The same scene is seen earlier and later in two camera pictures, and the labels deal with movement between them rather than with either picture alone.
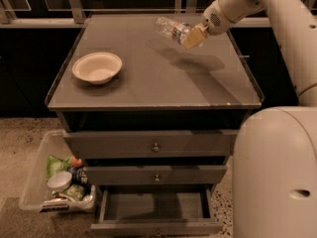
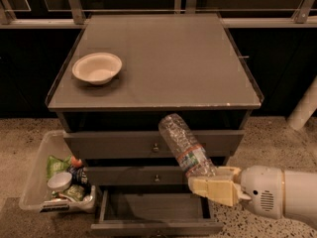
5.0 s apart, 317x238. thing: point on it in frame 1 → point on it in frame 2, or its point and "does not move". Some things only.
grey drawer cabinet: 155,124 does not move
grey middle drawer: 155,175 does not move
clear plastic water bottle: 176,30 → 190,153
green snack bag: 55,166 does not move
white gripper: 213,23 → 262,188
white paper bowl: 97,67 does not move
